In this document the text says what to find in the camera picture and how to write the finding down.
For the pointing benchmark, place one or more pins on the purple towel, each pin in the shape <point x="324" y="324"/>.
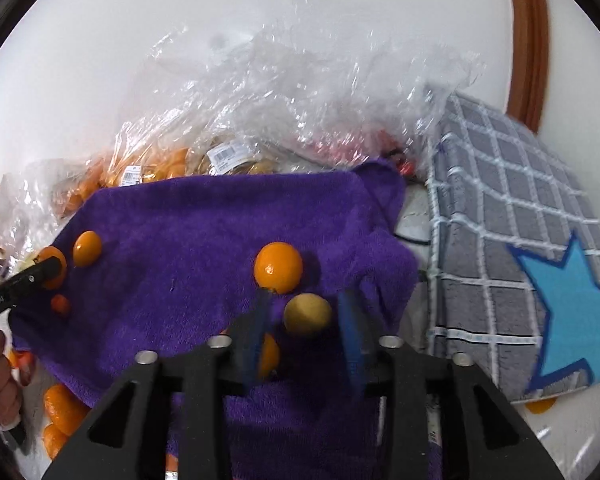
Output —
<point x="190" y="240"/>

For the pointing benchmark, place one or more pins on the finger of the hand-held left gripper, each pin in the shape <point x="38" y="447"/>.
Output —
<point x="37" y="275"/>

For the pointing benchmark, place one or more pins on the brown wooden door frame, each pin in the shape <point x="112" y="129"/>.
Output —
<point x="527" y="45"/>

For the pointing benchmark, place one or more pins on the small reddish fruit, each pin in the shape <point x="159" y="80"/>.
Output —
<point x="60" y="305"/>

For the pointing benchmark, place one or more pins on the large tangerine with stem mark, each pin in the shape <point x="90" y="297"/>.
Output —
<point x="278" y="266"/>

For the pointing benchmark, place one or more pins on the person's left hand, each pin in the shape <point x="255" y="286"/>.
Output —
<point x="2" y="380"/>

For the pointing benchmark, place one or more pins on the clear bag of brown fruit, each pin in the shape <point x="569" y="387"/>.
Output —
<point x="240" y="150"/>

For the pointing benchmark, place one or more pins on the small yellow fruit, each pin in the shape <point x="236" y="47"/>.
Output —
<point x="307" y="314"/>

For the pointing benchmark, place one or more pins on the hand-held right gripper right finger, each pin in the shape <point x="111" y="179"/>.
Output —
<point x="357" y="350"/>

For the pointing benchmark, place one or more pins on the grey checked cloth, blue star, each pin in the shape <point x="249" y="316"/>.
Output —
<point x="505" y="240"/>

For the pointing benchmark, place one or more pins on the oval orange tangerine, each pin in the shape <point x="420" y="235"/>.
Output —
<point x="87" y="248"/>

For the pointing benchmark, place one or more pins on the clear bag of tangerines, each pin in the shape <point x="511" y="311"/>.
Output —
<point x="150" y="160"/>

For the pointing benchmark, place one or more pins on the clear bag of red fruit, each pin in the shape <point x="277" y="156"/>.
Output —
<point x="360" y="125"/>

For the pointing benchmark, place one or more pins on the crumpled clear plastic bag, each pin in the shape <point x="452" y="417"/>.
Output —
<point x="45" y="195"/>

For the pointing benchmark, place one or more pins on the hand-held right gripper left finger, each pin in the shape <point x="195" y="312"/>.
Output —
<point x="255" y="350"/>

